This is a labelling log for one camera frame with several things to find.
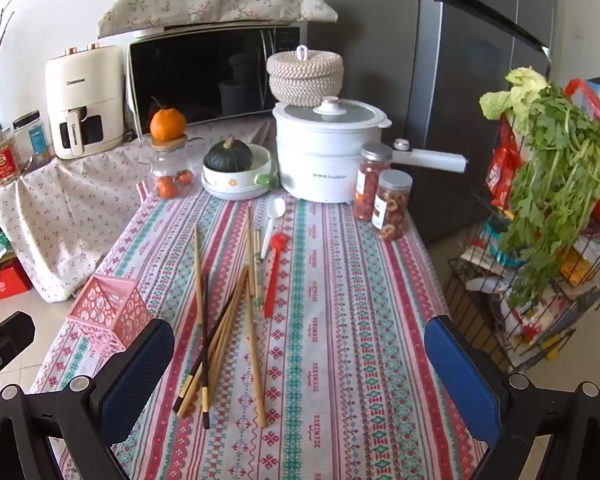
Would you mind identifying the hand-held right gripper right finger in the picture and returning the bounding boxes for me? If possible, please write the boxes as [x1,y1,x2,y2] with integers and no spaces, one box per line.
[424,315,600,480]

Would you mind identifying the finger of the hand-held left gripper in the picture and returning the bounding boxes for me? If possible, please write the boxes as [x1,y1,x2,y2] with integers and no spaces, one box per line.
[0,310,36,411]

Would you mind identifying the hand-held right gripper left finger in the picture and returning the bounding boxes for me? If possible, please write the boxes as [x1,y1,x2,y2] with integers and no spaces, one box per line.
[0,317,176,480]

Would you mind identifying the pink perforated utensil holder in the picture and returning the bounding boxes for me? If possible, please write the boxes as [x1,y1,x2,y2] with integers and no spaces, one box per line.
[65,274,160,356]

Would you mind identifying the black chopstick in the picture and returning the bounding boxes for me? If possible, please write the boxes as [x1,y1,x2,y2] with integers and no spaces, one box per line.
[201,273,212,429]
[172,266,251,412]

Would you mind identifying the wooden chopstick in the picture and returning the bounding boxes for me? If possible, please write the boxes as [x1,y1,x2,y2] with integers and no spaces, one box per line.
[198,287,246,407]
[245,305,268,429]
[177,280,248,418]

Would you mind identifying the red cardboard box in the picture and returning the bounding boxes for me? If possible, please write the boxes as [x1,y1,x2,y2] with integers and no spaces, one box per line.
[0,262,31,305]

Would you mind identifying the patterned striped tablecloth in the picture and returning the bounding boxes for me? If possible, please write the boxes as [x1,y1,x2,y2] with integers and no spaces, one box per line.
[27,180,491,480]

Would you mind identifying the small floral print cloth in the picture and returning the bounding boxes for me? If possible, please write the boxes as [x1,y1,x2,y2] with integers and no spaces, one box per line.
[0,125,276,303]

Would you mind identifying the red chopstick on table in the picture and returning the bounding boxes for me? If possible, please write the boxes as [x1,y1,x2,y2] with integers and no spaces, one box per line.
[263,232,290,318]

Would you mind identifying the red label jar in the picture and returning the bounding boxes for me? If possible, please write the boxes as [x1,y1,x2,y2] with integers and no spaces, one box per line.
[0,127,23,188]

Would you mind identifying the jar of dried fruit rings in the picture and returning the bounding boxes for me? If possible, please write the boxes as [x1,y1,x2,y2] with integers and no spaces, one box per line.
[372,169,413,242]

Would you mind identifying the clear container with black lid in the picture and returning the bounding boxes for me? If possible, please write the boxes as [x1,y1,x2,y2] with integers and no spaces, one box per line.
[12,110,51,168]

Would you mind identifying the glass jar with cork lid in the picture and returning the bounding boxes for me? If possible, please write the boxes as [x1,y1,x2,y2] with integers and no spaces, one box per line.
[150,135,196,200]

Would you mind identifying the red snack packets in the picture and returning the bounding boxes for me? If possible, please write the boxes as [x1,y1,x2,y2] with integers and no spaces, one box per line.
[485,117,526,211]

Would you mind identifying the jar of red dried fruit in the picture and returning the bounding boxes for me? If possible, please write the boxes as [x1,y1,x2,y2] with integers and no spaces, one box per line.
[355,142,393,222]

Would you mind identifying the white plastic spoon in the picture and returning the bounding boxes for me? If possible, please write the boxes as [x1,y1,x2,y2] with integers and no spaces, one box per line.
[260,197,287,260]

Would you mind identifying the leafy green herbs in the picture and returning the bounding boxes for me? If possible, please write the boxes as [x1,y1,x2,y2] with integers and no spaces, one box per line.
[500,85,600,308]

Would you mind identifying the dark green pumpkin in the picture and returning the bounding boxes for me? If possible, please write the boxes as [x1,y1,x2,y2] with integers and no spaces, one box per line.
[203,137,254,173]

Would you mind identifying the orange mandarin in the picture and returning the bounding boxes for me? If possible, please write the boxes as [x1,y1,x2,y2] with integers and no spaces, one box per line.
[149,97,187,142]

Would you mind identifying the white electric cooking pot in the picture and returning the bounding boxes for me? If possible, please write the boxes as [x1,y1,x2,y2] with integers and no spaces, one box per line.
[272,96,468,205]

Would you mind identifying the cream air fryer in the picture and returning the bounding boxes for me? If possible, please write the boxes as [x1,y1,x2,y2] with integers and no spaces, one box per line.
[44,44,127,160]

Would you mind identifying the glass pot lid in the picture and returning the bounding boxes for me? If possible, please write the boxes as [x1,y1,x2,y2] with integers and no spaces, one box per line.
[274,96,392,128]

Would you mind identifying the napa cabbage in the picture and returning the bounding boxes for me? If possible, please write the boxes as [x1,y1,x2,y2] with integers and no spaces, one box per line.
[479,66,551,122]

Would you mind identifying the black microwave oven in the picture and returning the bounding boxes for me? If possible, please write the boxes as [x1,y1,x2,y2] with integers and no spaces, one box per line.
[126,22,311,136]

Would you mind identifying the woven lidded basket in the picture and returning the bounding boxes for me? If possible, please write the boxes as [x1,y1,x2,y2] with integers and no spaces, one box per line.
[266,45,345,107]

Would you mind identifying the grey refrigerator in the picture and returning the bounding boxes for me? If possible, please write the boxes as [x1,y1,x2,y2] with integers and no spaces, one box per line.
[307,0,556,247]

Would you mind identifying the floral microwave cover cloth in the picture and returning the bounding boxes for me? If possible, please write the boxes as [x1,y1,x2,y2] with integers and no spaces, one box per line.
[97,0,338,39]

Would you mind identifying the black wire rack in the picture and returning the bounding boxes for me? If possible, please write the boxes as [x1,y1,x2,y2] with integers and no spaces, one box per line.
[442,110,600,376]

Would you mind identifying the white dish with green handle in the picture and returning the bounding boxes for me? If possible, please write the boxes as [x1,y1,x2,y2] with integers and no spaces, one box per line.
[201,144,280,202]

